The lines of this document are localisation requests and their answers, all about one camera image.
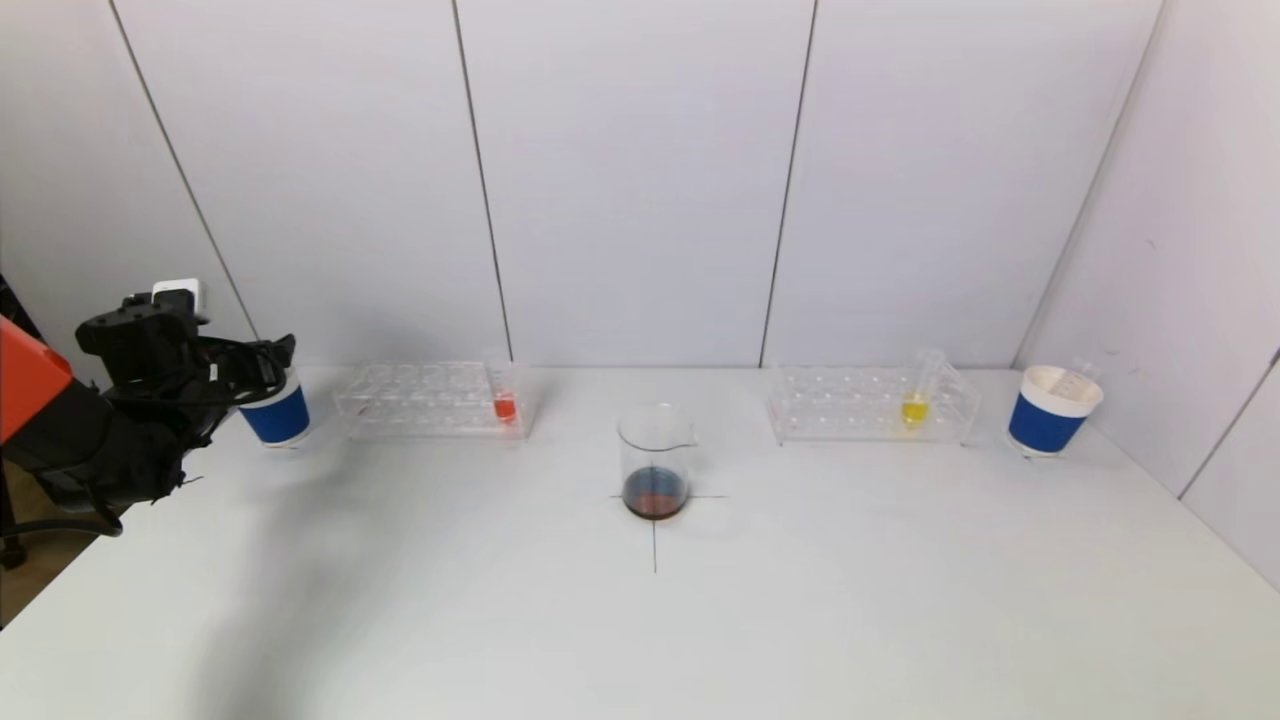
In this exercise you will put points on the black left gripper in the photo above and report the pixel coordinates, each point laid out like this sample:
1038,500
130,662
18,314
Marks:
272,362

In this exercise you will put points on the clear graduated plastic test tube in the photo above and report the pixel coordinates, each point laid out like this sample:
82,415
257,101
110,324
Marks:
1080,378

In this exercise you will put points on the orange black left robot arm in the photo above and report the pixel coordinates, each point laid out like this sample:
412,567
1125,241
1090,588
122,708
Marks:
100,440

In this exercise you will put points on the clear acrylic test tube rack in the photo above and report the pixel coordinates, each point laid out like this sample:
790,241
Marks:
850,405
430,400

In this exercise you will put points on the test tube with red pigment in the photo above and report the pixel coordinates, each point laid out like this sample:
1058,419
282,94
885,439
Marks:
505,408

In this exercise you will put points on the clear glass beaker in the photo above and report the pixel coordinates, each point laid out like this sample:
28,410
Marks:
655,495

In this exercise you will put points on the test tube with yellow pigment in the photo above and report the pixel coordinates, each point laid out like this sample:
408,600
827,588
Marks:
913,410

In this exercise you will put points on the blue white paper cup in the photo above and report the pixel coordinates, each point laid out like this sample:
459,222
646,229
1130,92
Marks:
280,420
1042,425

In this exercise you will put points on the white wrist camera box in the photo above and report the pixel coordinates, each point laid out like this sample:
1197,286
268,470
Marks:
180,295

